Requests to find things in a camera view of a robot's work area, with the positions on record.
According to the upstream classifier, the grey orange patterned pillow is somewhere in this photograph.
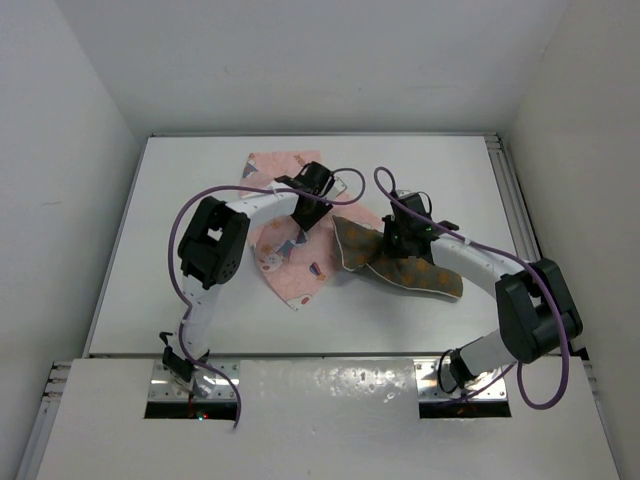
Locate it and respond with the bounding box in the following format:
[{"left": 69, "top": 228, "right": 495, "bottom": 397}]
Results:
[{"left": 331, "top": 216, "right": 464, "bottom": 300}]

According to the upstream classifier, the pink cartoon print pillowcase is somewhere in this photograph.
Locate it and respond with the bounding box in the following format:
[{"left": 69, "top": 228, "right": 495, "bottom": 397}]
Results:
[{"left": 241, "top": 150, "right": 382, "bottom": 311}]

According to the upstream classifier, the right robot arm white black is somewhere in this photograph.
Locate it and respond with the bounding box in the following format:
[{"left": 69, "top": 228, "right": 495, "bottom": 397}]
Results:
[{"left": 383, "top": 191, "right": 583, "bottom": 394}]

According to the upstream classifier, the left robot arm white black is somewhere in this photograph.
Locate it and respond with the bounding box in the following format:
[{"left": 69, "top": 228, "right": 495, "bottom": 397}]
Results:
[{"left": 160, "top": 162, "right": 341, "bottom": 385}]

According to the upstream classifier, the white front cover panel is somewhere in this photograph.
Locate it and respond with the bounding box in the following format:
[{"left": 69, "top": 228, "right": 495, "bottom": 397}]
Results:
[{"left": 38, "top": 359, "right": 618, "bottom": 479}]

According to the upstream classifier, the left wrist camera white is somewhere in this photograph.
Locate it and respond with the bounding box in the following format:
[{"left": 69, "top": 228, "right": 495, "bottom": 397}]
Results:
[{"left": 330, "top": 176, "right": 348, "bottom": 196}]

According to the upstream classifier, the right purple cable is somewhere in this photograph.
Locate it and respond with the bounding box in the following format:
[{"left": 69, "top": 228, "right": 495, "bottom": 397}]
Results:
[{"left": 374, "top": 165, "right": 576, "bottom": 411}]

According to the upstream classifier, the right aluminium frame rail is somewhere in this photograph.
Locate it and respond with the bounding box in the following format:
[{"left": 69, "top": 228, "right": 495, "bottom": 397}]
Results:
[{"left": 484, "top": 133, "right": 542, "bottom": 261}]

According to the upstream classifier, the aluminium frame rail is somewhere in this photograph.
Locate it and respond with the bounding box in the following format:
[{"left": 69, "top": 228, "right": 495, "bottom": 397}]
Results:
[
  {"left": 484, "top": 133, "right": 542, "bottom": 261},
  {"left": 16, "top": 362, "right": 71, "bottom": 480}
]

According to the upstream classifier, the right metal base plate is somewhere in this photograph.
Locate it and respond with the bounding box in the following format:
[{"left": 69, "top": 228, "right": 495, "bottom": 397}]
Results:
[{"left": 415, "top": 360, "right": 509, "bottom": 402}]

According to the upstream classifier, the metal base plate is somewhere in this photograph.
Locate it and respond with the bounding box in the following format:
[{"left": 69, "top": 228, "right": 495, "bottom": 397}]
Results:
[
  {"left": 415, "top": 360, "right": 509, "bottom": 402},
  {"left": 147, "top": 361, "right": 240, "bottom": 404}
]

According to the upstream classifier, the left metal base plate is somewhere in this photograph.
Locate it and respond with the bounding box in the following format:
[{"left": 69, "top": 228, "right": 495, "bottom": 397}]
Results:
[{"left": 147, "top": 361, "right": 240, "bottom": 404}]

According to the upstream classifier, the left aluminium frame rail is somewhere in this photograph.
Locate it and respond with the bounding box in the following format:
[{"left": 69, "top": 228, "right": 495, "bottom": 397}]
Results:
[{"left": 16, "top": 362, "right": 71, "bottom": 480}]

